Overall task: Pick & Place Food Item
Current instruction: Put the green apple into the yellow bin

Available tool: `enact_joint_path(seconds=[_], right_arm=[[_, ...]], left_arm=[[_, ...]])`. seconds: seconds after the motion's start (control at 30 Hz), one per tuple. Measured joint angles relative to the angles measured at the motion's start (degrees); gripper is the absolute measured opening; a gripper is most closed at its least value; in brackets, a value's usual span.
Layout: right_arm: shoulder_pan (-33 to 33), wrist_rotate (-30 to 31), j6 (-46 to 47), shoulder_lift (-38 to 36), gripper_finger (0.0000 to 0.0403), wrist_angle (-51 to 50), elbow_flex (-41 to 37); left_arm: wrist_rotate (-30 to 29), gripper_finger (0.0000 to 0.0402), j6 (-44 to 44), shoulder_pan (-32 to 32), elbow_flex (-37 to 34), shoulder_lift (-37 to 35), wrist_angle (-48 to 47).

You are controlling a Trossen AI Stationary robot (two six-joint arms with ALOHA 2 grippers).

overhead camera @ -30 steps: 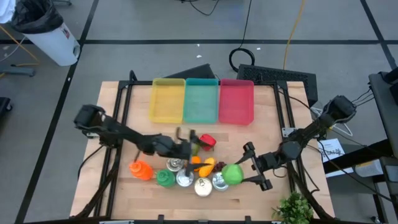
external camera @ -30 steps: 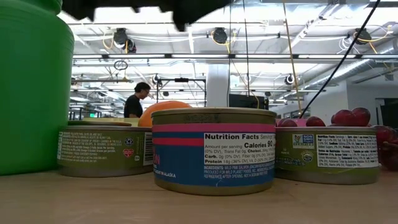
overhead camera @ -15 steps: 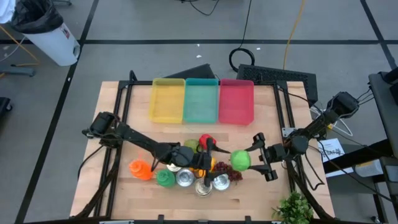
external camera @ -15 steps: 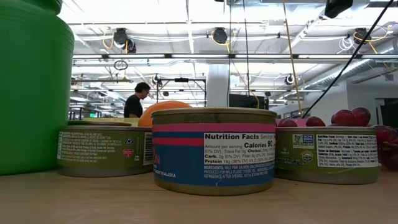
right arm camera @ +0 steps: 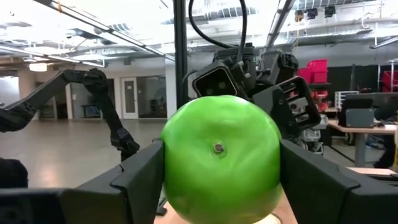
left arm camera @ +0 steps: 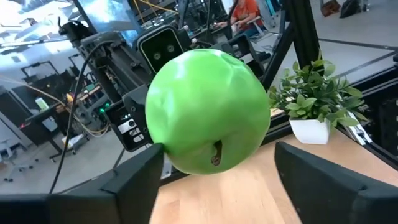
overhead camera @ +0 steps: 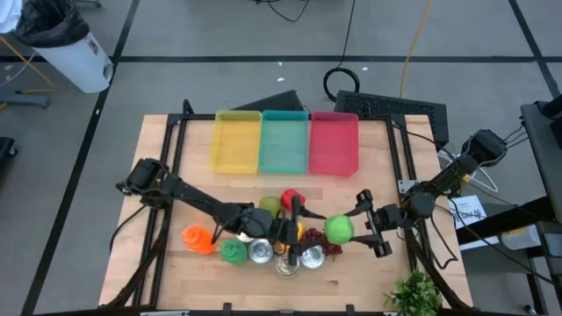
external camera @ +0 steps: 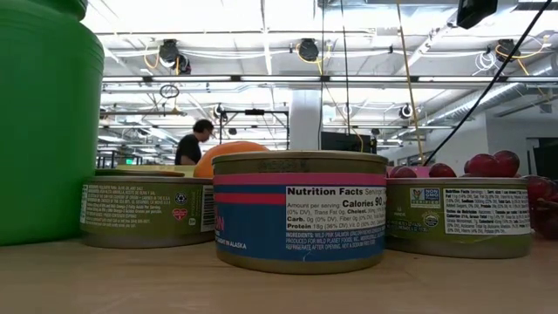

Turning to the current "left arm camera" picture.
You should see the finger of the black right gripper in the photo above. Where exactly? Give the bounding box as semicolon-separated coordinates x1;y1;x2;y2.
123;85;153;147
211;34;266;78

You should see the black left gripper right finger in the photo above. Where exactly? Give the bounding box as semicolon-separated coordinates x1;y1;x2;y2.
275;141;398;224

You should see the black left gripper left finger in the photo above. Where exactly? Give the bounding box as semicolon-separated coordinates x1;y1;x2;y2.
46;143;165;224

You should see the green bell pepper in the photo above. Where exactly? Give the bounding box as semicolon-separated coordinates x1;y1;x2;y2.
144;48;271;176

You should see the person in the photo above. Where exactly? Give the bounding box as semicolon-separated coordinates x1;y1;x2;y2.
214;0;265;37

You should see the white printed card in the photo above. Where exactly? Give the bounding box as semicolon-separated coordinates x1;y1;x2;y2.
341;111;373;146

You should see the black rolling desk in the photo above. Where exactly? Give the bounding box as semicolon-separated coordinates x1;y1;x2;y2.
24;101;91;156

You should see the green plant in white pot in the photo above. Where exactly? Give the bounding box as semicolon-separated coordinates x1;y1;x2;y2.
267;52;369;146

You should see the pale cup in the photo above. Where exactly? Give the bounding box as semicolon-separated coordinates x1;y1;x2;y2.
34;96;50;112

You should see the brown bag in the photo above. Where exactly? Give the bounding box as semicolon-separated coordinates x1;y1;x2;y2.
320;0;341;17

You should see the black bag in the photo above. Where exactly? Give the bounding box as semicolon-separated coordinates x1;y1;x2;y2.
340;0;371;19

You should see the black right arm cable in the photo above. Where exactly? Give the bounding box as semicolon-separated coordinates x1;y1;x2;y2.
49;40;116;194

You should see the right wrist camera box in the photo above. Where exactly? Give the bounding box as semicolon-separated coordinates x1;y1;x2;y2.
136;25;185;75

